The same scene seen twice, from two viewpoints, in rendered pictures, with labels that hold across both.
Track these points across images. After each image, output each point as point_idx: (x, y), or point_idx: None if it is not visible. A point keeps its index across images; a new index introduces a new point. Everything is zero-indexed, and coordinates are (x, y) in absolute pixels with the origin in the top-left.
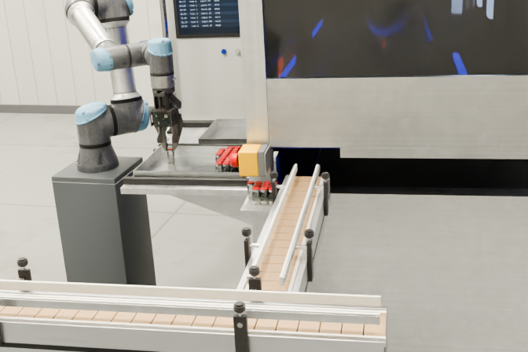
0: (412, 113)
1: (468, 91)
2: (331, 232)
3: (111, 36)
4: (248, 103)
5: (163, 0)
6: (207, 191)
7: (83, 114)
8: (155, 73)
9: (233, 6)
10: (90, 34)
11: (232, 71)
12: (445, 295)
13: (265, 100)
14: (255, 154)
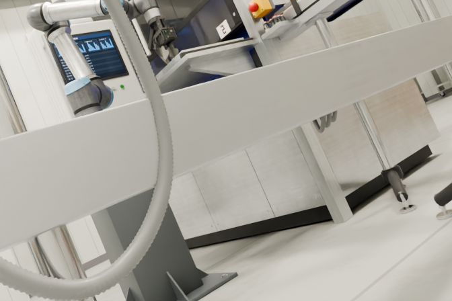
0: None
1: None
2: (305, 52)
3: (67, 38)
4: None
5: (54, 58)
6: (237, 44)
7: (79, 80)
8: (152, 6)
9: (100, 60)
10: (85, 0)
11: (114, 103)
12: None
13: None
14: None
